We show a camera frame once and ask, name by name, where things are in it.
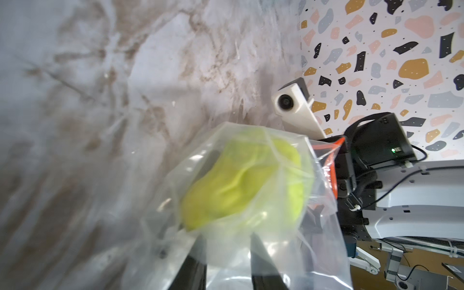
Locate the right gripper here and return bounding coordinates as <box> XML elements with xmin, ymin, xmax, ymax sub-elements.
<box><xmin>309</xmin><ymin>135</ymin><xmax>377</xmax><ymax>239</ymax></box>

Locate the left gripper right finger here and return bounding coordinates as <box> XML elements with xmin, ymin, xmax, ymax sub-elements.
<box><xmin>250</xmin><ymin>233</ymin><xmax>289</xmax><ymax>290</ymax></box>

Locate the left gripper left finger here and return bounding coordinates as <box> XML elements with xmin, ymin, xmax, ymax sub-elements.
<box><xmin>176</xmin><ymin>235</ymin><xmax>207</xmax><ymax>290</ymax></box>

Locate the clear red zip-top bag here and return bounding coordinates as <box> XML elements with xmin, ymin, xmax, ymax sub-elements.
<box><xmin>122</xmin><ymin>123</ymin><xmax>352</xmax><ymax>290</ymax></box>

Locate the green lime fruit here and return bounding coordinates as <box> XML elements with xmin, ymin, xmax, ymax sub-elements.
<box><xmin>181</xmin><ymin>129</ymin><xmax>305</xmax><ymax>231</ymax></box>

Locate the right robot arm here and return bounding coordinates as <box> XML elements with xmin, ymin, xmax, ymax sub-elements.
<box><xmin>323</xmin><ymin>112</ymin><xmax>464</xmax><ymax>258</ymax></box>

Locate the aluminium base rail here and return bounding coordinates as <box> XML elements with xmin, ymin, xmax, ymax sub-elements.
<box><xmin>377</xmin><ymin>237</ymin><xmax>464</xmax><ymax>258</ymax></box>

